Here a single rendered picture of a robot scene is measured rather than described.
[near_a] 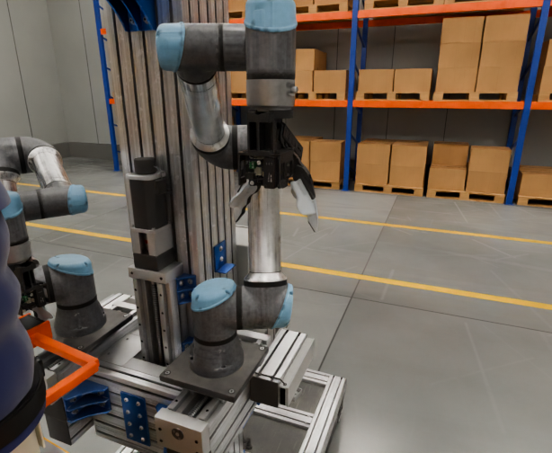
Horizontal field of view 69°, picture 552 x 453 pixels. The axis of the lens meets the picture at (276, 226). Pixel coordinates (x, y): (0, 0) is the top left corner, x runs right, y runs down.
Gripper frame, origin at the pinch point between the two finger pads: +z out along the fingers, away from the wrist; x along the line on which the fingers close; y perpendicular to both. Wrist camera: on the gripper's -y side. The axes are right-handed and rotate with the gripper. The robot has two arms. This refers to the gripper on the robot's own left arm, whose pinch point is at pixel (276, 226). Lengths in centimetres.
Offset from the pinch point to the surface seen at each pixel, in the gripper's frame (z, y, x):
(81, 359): 33, 9, -42
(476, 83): -35, -678, 71
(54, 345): 33, 8, -52
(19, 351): 13.3, 30.1, -28.3
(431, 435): 152, -126, 40
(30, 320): 31, 4, -64
